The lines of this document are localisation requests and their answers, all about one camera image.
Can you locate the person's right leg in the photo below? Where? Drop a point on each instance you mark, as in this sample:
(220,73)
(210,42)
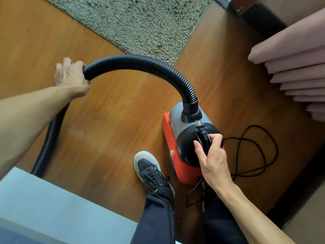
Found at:
(218,223)

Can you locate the person's right forearm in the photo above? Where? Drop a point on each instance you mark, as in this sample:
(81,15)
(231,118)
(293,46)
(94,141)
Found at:
(248,215)

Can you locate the person's right hand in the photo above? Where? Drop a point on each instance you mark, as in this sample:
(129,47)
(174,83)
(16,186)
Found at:
(215,165)

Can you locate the brown wooden furniture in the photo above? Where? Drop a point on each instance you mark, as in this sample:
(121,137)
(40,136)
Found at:
(243,3)

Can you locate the person's leg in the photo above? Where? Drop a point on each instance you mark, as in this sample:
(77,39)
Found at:
(218,223)
(157,218)

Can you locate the person's left leg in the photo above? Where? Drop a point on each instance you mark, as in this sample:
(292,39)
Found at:
(157,218)

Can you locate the green shaggy rug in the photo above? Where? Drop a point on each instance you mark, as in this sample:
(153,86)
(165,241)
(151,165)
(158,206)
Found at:
(142,22)

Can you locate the person's left hand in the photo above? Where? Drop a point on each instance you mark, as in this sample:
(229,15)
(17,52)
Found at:
(71,81)

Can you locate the person's right thumb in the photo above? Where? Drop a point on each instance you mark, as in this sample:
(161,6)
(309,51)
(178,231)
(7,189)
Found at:
(200,151)

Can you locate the person's left forearm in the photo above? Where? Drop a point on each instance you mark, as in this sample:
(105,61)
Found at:
(28,119)

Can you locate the black sneaker with white sole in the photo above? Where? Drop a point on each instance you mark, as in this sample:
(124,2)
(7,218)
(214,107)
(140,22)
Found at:
(149,170)

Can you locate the light blue mattress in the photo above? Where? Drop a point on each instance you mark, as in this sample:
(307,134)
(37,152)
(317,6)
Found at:
(50,210)

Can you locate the person's left fingers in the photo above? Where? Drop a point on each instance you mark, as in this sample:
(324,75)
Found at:
(68,63)

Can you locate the red grey canister vacuum cleaner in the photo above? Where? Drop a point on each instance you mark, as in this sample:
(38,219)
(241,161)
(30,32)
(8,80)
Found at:
(182,147)

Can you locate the pink pleated curtain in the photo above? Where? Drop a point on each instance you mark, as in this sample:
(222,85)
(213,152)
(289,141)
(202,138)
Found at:
(294,60)

